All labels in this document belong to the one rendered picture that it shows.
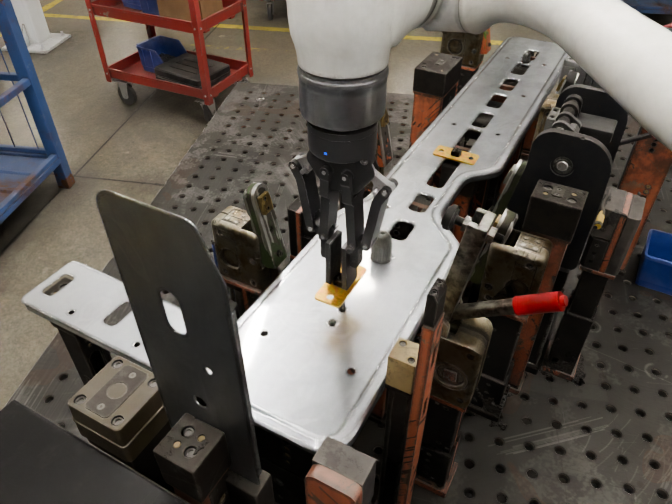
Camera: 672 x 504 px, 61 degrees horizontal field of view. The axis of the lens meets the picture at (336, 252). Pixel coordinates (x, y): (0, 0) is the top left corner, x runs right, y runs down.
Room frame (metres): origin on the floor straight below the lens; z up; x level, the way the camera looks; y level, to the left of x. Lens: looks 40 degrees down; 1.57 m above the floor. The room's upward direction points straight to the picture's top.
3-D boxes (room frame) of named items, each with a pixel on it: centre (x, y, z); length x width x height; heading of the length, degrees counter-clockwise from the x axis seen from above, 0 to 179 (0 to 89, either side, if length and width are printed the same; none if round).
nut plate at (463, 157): (0.96, -0.23, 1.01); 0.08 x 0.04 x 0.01; 61
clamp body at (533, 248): (0.61, -0.26, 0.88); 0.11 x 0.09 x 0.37; 61
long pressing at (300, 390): (0.98, -0.23, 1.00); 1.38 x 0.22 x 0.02; 151
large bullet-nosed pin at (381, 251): (0.66, -0.07, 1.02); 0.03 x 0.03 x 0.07
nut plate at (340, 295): (0.55, -0.01, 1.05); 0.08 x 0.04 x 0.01; 152
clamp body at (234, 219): (0.70, 0.14, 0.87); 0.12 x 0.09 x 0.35; 61
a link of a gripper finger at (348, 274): (0.54, -0.02, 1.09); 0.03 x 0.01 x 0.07; 152
